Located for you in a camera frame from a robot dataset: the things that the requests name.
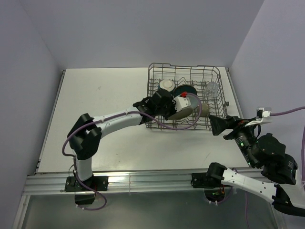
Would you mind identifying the teal white ceramic bowl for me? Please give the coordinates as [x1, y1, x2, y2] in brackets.
[158, 80, 175, 92]

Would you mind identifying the olive ceramic mug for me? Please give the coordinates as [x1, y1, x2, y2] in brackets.
[197, 103, 210, 117]

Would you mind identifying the aluminium mounting rail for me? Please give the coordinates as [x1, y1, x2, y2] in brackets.
[22, 169, 207, 196]

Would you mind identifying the grey wire dish rack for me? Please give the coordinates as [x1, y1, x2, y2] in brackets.
[147, 63, 229, 118]

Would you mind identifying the clear glass tumbler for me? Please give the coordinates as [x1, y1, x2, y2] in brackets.
[203, 82, 219, 97]

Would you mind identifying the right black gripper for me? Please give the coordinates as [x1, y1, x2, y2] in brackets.
[207, 114, 257, 166]

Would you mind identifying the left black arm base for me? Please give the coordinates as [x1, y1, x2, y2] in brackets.
[64, 175, 109, 211]

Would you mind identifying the beige ceramic plate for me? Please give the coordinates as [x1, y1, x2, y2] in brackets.
[168, 107, 193, 120]

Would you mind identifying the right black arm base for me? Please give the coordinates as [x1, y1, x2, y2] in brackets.
[190, 172, 234, 206]

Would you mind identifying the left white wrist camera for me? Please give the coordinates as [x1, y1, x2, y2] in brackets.
[173, 92, 191, 113]

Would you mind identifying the teal ceramic plate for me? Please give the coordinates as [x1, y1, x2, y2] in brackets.
[173, 84, 197, 97]

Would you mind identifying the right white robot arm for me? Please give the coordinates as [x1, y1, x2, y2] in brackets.
[206, 115, 305, 217]

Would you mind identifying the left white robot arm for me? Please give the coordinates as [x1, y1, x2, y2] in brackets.
[62, 89, 177, 190]

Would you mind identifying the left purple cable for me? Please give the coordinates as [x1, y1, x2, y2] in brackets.
[61, 92, 203, 158]

